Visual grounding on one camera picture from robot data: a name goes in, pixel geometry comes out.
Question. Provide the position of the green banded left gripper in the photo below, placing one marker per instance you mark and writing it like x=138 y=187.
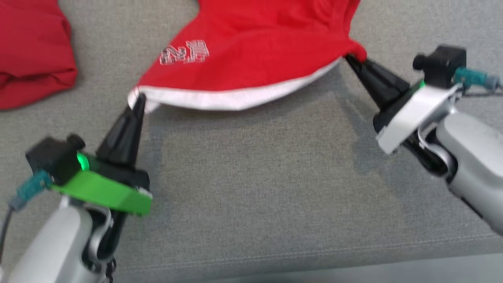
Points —
x=102 y=192

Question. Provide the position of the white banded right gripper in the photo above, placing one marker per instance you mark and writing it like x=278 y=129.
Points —
x=416 y=110

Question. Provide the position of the red white basketball jersey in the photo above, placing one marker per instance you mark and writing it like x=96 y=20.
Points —
x=255 y=47

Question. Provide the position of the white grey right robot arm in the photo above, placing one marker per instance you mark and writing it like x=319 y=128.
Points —
x=475 y=149

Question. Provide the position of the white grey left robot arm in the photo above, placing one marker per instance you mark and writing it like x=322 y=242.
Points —
x=51 y=243

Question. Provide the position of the plain red crumpled garment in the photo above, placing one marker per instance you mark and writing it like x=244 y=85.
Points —
x=31 y=51

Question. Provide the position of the grey fabric sofa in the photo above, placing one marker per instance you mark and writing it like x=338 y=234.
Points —
x=255 y=177

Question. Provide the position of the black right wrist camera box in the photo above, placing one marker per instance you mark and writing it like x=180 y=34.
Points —
x=444 y=65

